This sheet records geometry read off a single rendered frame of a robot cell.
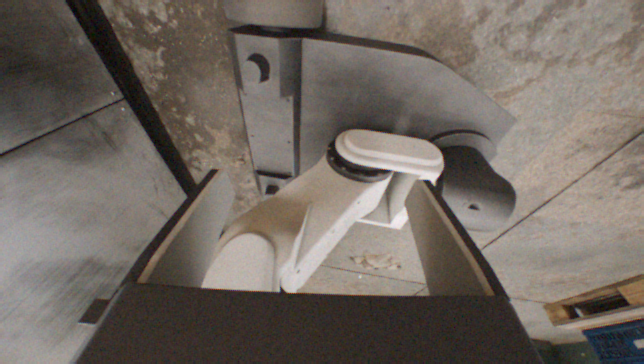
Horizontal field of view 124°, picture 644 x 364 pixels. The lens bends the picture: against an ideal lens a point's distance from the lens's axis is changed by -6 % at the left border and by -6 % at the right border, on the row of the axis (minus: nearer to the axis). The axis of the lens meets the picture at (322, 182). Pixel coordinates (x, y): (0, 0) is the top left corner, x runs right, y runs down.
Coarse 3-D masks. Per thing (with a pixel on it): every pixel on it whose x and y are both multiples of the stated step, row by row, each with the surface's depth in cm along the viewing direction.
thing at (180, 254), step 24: (192, 192) 8; (216, 192) 9; (192, 216) 7; (216, 216) 9; (168, 240) 6; (192, 240) 7; (216, 240) 9; (144, 264) 6; (168, 264) 6; (192, 264) 7; (120, 288) 5
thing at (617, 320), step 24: (600, 288) 114; (624, 288) 104; (552, 312) 138; (576, 312) 130; (600, 312) 132; (624, 312) 103; (600, 336) 130; (624, 336) 111; (600, 360) 119; (624, 360) 109
